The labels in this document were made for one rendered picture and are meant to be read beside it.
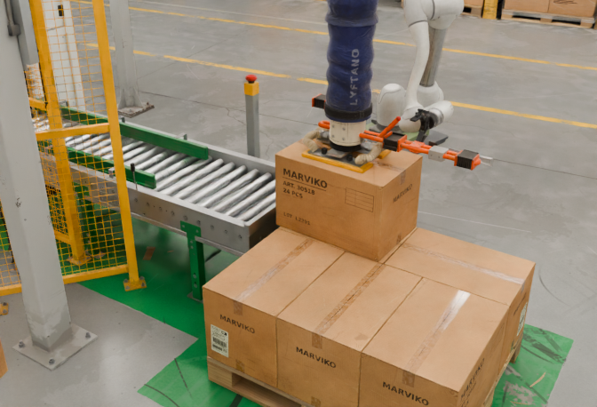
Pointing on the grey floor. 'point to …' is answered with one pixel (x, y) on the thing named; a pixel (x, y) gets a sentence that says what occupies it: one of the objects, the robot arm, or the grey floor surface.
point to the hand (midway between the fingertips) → (412, 133)
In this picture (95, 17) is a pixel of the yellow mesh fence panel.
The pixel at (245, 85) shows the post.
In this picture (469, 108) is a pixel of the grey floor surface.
